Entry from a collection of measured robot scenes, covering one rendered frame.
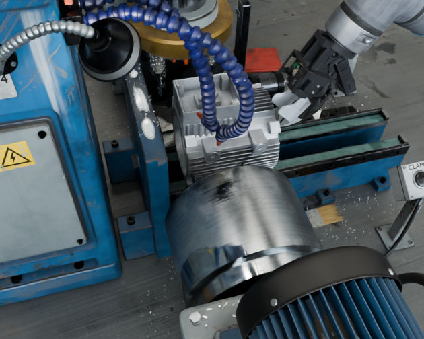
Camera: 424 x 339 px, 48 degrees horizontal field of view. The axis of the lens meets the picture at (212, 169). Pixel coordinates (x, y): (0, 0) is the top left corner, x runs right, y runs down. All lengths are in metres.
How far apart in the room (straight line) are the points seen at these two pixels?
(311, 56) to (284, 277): 0.52
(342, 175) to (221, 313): 0.66
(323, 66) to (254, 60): 0.71
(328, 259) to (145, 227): 0.60
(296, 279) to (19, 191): 0.48
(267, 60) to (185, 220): 0.92
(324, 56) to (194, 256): 0.42
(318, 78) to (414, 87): 0.79
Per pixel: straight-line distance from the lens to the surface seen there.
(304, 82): 0.90
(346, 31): 0.87
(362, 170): 1.25
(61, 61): 0.63
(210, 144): 0.95
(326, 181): 1.22
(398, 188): 1.01
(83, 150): 0.74
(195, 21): 0.77
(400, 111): 1.55
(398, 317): 0.49
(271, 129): 0.98
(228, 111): 0.94
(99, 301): 1.08
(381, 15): 0.86
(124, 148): 1.16
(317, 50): 0.90
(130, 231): 1.02
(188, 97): 0.99
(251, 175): 0.79
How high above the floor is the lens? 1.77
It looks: 50 degrees down
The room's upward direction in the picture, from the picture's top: 3 degrees clockwise
